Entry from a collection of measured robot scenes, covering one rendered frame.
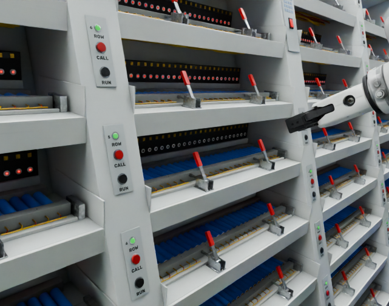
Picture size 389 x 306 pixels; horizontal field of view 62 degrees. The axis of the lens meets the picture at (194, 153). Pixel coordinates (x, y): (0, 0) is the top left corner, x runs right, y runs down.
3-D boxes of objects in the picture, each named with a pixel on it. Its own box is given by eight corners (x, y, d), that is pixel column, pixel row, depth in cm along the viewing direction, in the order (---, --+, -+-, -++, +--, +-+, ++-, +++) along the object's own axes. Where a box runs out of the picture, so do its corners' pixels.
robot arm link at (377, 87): (394, 110, 53) (375, 116, 55) (407, 107, 60) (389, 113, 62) (375, 62, 54) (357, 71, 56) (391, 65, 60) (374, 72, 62)
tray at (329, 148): (370, 147, 154) (377, 118, 150) (312, 170, 112) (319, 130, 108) (328, 138, 167) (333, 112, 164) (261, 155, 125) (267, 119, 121)
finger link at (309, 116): (314, 115, 59) (300, 122, 65) (351, 104, 60) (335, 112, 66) (312, 109, 59) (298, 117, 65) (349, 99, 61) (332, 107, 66)
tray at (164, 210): (299, 175, 105) (304, 147, 103) (148, 234, 63) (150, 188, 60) (247, 159, 118) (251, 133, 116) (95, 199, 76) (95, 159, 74)
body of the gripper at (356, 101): (378, 112, 55) (317, 134, 62) (395, 109, 62) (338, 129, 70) (363, 71, 55) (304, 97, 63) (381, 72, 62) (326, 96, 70)
